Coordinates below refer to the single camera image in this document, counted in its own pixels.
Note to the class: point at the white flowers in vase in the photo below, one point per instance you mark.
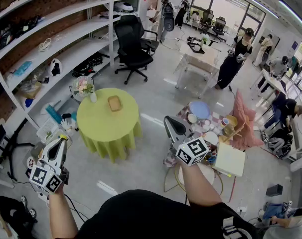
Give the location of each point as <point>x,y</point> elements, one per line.
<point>205,38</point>

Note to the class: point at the wooden-top white-legged table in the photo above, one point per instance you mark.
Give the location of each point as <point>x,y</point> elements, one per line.
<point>200,58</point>

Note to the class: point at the large blue plate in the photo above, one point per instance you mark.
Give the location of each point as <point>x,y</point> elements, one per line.
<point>199,109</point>

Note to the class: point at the white bowl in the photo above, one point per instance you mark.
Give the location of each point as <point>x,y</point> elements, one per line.
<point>192,118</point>

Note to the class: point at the white plate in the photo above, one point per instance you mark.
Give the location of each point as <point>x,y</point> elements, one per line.
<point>210,138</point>

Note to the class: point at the round green-clothed table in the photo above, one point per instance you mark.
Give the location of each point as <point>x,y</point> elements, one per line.
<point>103,126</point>

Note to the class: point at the yellow rectangular plastic tray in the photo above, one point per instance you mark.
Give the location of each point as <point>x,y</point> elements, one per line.
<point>114,103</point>

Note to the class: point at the black bags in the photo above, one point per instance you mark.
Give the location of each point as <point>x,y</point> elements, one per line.
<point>9,34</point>

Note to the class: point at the person's right forearm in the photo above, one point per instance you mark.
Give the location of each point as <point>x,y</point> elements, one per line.
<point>198,183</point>

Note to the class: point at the white basket with leaf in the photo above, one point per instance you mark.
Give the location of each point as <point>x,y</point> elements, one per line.
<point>47,129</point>

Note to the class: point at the black round fan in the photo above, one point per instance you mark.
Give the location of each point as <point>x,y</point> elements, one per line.
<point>169,20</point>

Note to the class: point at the heap of blue clothes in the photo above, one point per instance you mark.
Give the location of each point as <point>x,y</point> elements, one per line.
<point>273,211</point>

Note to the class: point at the black box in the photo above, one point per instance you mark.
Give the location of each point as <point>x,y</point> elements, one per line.
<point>274,190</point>

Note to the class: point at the pink flower bouquet white vase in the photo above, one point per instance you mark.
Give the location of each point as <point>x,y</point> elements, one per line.
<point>83,86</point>

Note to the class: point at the black tray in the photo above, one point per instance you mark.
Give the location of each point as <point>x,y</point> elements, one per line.
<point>196,45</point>

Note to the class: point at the person's left forearm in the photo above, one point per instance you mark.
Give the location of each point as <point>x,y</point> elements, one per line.
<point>62,213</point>

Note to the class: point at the cardboard box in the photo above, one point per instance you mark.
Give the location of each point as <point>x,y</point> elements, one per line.
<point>30,91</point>

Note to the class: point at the white gloves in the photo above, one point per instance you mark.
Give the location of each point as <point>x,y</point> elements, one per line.
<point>65,124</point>

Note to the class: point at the pink fabric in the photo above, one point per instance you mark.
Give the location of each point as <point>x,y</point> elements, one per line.
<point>245,123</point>

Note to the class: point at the white desk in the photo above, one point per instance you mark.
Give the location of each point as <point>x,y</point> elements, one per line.
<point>300,138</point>

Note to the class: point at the grey backpack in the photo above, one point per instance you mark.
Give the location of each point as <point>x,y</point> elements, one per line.
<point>280,143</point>

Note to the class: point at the white shelving unit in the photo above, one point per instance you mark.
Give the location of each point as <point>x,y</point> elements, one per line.
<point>73,31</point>

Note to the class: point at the tan bowl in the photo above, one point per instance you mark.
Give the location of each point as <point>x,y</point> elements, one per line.
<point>232,121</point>

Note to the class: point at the white appliance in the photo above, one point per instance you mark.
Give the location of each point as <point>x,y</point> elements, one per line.
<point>123,7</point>

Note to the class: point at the teal packet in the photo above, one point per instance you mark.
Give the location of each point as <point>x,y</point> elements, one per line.
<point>22,68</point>

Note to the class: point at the teal perforated tray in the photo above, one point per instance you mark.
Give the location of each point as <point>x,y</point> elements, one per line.
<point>53,113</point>

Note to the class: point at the cream square box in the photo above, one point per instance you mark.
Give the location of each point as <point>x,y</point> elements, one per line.
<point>229,159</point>

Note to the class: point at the blue plastic object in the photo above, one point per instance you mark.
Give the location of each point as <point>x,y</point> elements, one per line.
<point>29,102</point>

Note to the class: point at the person's black clothing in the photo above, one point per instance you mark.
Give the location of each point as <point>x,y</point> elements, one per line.
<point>153,218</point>

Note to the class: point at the striped paper cup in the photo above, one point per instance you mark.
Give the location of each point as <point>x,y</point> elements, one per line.
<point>224,122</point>

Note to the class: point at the black mesh office chair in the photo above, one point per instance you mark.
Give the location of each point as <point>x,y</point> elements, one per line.
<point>206,19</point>
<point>219,27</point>

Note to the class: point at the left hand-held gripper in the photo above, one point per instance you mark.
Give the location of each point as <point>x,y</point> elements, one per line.
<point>45,177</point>

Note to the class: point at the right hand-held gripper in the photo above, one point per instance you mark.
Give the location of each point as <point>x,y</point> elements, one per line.
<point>191,151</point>

